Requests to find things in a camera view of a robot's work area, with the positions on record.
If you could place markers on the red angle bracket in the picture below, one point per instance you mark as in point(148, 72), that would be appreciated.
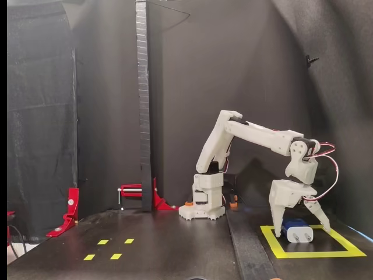
point(158, 201)

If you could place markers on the orange and black spring clamp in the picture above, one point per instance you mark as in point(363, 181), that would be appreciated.
point(233, 204)
point(189, 204)
point(275, 278)

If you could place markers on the blue power adapter block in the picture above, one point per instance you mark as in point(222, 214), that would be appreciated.
point(300, 233)

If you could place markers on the white robot arm with base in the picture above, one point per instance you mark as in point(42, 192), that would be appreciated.
point(256, 134)

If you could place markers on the black mesh curtain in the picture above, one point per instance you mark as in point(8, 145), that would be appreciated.
point(40, 116)

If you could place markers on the red bent bracket with bolts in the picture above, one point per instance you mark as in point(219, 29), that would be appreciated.
point(73, 204)

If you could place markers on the red screw clamp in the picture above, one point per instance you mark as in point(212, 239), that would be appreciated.
point(131, 186)

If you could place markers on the yellow tape square outline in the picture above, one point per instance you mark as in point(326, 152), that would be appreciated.
point(320, 254)

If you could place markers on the red metal stand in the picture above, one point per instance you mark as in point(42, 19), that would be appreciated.
point(11, 213)

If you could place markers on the small yellow tape marker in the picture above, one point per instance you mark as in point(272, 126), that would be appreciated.
point(89, 257)
point(116, 256)
point(129, 241)
point(103, 241)

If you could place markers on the black backdrop sheet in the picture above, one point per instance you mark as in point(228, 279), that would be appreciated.
point(247, 87)

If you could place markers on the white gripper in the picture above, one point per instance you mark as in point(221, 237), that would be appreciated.
point(287, 195)

